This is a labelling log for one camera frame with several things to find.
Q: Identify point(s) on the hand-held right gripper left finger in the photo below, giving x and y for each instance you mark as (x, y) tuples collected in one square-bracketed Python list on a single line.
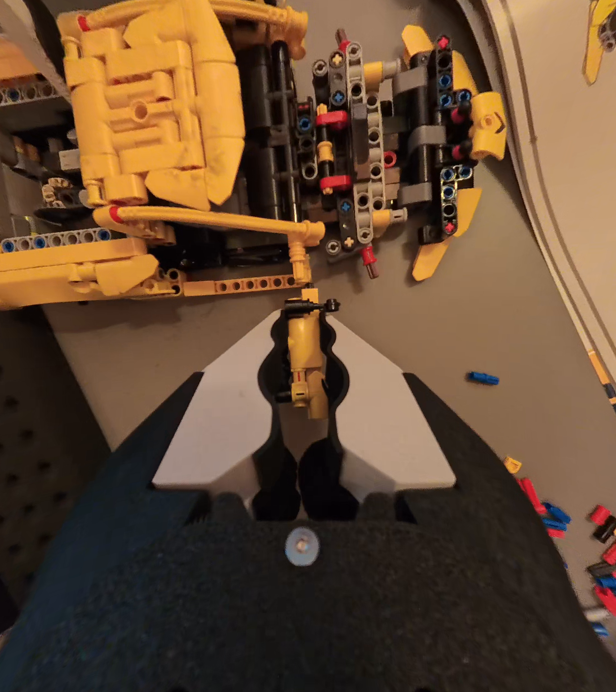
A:
[(216, 432)]

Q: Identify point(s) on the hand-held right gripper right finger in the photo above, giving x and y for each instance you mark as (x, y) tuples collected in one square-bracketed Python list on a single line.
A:
[(389, 432)]

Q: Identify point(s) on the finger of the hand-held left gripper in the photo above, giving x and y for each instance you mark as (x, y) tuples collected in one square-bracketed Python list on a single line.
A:
[(32, 43)]

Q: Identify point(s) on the open instruction book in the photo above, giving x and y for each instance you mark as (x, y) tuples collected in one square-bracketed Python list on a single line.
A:
[(583, 216)]

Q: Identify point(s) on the scattered small coloured brick pins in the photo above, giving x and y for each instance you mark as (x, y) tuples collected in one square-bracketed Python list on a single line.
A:
[(610, 562)]

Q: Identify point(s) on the yellow brick side assembly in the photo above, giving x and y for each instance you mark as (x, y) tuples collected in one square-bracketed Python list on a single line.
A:
[(305, 346)]

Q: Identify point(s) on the grey desk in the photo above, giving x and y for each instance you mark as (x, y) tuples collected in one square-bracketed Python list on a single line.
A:
[(475, 324)]

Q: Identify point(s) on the yellow brick toy car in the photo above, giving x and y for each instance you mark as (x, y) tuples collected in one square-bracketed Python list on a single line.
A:
[(151, 108)]

